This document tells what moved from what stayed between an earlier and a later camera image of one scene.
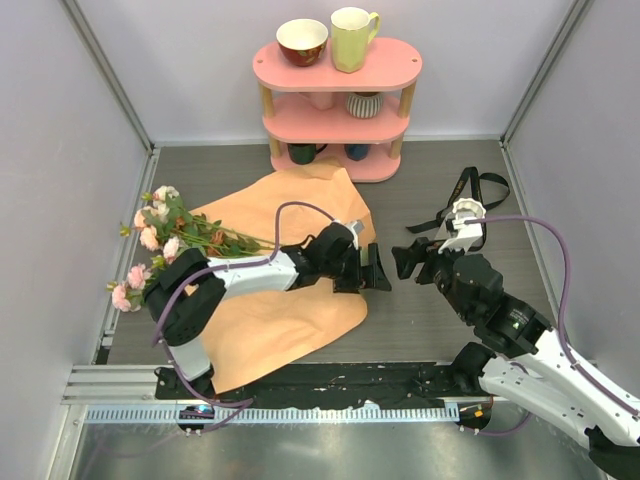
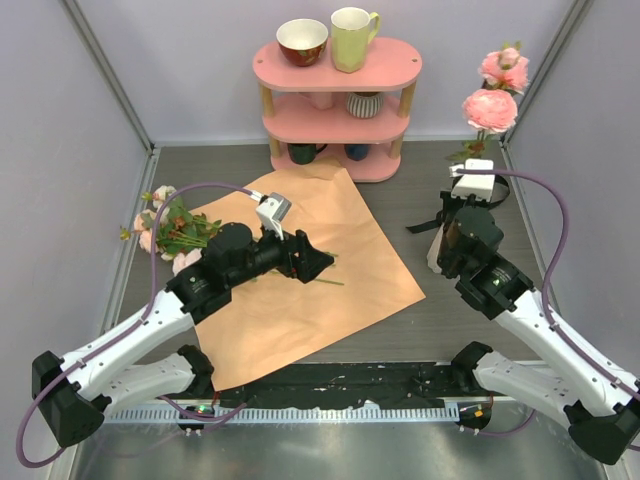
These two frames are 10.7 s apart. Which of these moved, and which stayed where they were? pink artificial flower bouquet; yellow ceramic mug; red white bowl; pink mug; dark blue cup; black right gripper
Moved: black right gripper; pink artificial flower bouquet
Stayed: dark blue cup; yellow ceramic mug; red white bowl; pink mug
